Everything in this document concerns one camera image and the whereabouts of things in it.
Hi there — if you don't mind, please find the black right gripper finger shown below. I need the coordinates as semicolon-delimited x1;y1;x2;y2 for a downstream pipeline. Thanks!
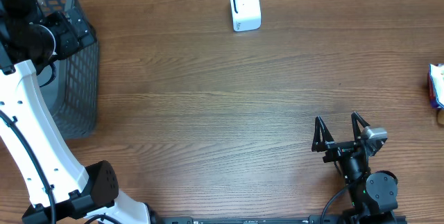
311;116;335;152
351;111;370;143

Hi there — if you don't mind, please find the white Pantene tube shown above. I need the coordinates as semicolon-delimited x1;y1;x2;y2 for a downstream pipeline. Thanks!
436;109;444;126

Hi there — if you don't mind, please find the red purple pad package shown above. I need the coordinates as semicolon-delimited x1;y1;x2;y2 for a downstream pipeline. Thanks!
427;76;443;109

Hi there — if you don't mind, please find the yellow snack bag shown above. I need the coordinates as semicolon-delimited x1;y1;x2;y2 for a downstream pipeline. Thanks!
428;64;443;106

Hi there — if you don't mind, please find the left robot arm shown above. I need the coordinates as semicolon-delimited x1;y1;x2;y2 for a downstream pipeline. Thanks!
1;0;157;224

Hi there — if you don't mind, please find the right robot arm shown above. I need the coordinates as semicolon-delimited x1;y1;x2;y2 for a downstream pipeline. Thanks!
311;112;406;223

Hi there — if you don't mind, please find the white barcode scanner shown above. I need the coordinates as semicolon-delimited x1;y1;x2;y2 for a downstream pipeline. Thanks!
230;0;262;32

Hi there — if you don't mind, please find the grey plastic shopping basket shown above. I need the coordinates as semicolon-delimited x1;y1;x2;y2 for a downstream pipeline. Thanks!
41;0;100;139

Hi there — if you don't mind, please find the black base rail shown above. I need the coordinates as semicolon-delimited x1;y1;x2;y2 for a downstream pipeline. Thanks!
154;215;408;224

